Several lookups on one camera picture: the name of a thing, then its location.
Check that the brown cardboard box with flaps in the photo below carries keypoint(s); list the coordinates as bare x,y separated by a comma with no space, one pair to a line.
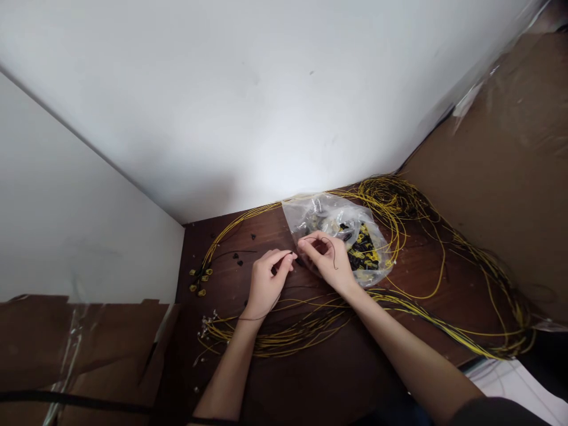
84,355

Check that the person's left thumb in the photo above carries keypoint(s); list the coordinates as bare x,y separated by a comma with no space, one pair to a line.
284,264

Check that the person's right thumb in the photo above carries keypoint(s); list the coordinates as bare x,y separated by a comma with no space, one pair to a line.
308,255

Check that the tall brown cardboard box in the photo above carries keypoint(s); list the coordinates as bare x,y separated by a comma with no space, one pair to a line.
501,177

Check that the person's right index finger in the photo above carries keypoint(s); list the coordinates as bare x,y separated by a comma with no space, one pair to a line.
310,235

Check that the person's right fingers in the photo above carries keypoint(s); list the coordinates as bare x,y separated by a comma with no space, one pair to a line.
335,244

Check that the small black clip pair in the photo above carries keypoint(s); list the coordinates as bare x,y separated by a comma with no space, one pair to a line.
252,235

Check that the clear plastic bag of connectors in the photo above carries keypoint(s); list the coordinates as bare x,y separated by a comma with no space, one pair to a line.
350,230

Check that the person's left hand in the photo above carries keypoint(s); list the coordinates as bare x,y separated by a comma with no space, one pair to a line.
262,288

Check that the person's left index finger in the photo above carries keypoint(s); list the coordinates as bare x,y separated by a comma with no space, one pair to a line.
279,253

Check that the person's right hand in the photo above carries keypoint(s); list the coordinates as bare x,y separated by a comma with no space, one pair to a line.
335,270

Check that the group of yellow connectors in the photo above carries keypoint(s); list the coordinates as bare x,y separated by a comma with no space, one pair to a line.
199,279

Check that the white sheet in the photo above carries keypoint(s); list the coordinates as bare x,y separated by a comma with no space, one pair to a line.
523,386

